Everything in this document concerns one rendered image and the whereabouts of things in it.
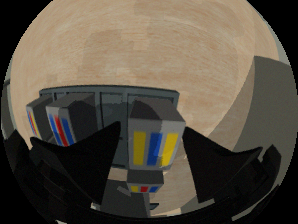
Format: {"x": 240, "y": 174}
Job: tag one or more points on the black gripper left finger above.
{"x": 85, "y": 163}

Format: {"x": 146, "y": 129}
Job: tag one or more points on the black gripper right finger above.
{"x": 212, "y": 165}

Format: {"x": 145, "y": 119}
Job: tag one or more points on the dark grey flat panel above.
{"x": 272, "y": 119}

